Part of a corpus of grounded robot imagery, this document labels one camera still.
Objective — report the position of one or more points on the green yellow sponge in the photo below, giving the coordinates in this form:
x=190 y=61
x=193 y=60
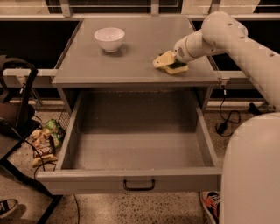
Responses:
x=176 y=68

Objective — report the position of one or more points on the grey metal cabinet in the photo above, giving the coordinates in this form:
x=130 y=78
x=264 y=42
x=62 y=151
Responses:
x=86 y=65

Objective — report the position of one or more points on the grey open top drawer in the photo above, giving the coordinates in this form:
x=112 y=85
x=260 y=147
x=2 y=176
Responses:
x=138 y=136

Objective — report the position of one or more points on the black white sneaker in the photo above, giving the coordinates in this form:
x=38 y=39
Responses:
x=7 y=206

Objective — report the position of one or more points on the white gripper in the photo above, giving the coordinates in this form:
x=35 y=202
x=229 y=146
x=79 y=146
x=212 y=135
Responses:
x=181 y=52

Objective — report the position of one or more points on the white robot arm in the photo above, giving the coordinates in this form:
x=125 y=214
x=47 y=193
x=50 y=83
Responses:
x=250 y=180

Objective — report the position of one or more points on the brown chips bag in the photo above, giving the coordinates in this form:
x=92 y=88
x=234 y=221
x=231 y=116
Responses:
x=43 y=147

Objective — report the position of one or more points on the white ceramic bowl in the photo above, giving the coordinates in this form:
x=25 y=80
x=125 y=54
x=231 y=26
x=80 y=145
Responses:
x=109 y=39

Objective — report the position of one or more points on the black drawer handle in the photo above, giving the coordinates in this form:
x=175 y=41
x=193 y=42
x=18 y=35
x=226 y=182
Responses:
x=139 y=186

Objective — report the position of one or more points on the green snack bag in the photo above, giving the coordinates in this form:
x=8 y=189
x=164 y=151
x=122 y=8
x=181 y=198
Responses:
x=56 y=131

